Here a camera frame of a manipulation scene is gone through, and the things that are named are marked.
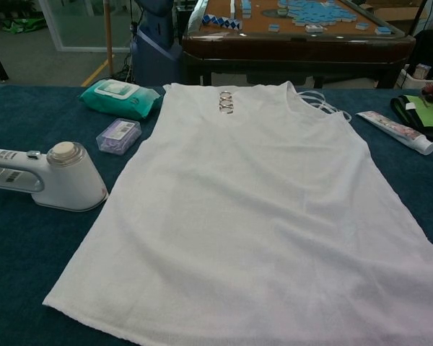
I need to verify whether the white handheld steam iron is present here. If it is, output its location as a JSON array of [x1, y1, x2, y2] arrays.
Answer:
[[0, 141, 110, 213]]

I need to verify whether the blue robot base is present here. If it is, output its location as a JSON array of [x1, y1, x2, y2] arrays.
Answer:
[[131, 0, 184, 87]]

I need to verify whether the white sleeveless top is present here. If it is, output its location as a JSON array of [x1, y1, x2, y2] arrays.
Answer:
[[41, 81, 433, 346]]

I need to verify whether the clear purple plastic box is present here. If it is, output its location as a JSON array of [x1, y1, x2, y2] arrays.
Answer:
[[95, 117, 142, 156]]

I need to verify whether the green wet wipes pack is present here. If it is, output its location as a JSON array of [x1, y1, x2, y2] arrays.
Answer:
[[78, 79, 163, 122]]

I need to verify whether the brown wooden mahjong table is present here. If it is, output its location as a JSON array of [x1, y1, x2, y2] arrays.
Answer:
[[182, 0, 418, 89]]

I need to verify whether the blue white snake puzzle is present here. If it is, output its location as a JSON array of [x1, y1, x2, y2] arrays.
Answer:
[[201, 12, 243, 30]]

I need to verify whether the wooden pole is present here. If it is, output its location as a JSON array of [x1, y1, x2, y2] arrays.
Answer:
[[103, 0, 115, 75]]

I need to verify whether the white toothpaste tube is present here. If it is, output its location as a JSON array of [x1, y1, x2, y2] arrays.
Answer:
[[355, 110, 433, 156]]

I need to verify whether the blue mahjong tile pile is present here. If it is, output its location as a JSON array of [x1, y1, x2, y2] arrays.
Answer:
[[276, 0, 351, 27]]

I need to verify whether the dark blue table cover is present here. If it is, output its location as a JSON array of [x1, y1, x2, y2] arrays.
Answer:
[[0, 84, 433, 346]]

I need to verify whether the black and green pouch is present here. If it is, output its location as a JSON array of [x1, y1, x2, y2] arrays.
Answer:
[[389, 94, 433, 142]]

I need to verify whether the white storage basket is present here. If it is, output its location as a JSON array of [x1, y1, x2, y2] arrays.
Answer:
[[396, 63, 433, 89]]

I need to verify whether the green bag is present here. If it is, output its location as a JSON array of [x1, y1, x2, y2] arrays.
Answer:
[[0, 17, 40, 35]]

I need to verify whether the black bag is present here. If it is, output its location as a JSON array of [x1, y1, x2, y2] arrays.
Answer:
[[406, 30, 433, 79]]

